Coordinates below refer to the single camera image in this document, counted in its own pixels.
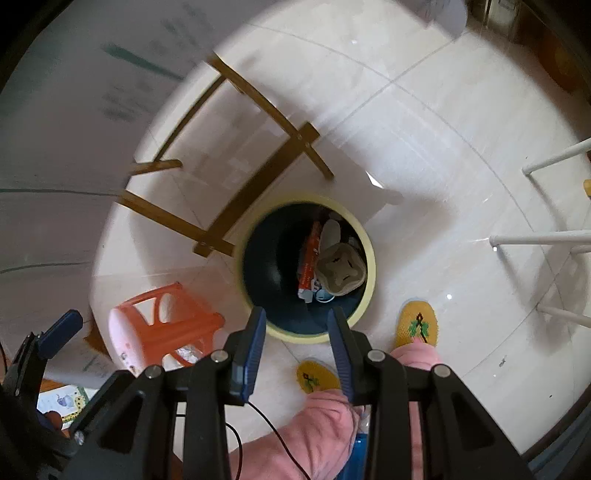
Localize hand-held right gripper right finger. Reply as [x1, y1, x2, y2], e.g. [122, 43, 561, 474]
[327, 307, 532, 480]

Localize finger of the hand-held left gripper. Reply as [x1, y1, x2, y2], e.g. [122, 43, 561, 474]
[9, 310, 84, 398]

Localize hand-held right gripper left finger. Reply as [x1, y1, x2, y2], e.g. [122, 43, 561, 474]
[62, 306, 267, 480]

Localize dark bin with yellow rim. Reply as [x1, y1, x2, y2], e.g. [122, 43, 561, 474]
[235, 195, 377, 344]

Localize cardboard cup carrier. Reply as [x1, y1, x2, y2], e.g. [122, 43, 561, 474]
[315, 242, 368, 296]

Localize chocolate bar box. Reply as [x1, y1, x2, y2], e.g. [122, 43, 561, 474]
[297, 222, 324, 301]

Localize yellow knitted slipper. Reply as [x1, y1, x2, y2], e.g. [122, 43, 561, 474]
[394, 300, 439, 352]
[297, 360, 342, 395]

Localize animal print poster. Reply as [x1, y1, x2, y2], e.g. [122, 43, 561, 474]
[37, 385, 100, 430]

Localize pink trouser leg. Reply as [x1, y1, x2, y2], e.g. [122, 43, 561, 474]
[228, 390, 365, 480]
[390, 340, 441, 480]

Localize orange plastic stool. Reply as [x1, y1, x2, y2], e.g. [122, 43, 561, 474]
[108, 282, 227, 377]

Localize white chair legs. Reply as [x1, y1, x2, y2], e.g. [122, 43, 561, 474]
[489, 137, 591, 330]

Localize black cable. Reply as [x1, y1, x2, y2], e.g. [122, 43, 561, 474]
[224, 399, 315, 480]

